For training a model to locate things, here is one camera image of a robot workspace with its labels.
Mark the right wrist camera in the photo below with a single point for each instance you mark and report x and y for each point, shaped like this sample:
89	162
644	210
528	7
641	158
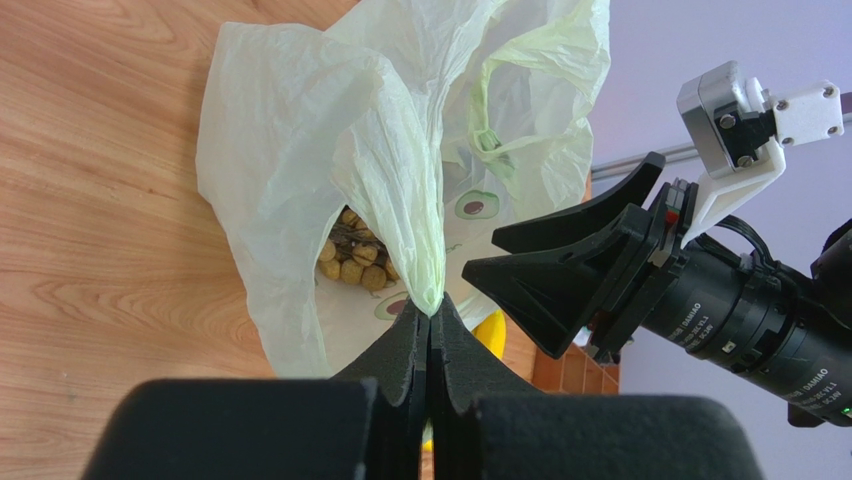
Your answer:
741	131

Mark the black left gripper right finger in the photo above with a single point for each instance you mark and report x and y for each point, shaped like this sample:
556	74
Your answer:
489	423

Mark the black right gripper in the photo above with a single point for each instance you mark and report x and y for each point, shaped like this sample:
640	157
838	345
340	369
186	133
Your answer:
612	263

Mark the wooden compartment organizer tray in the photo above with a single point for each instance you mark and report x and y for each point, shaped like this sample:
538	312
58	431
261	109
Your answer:
574	373

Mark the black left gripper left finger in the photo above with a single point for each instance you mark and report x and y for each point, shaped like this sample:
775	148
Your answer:
363	423

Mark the pale green plastic bag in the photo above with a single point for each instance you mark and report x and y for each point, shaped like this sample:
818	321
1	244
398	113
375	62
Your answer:
437	122

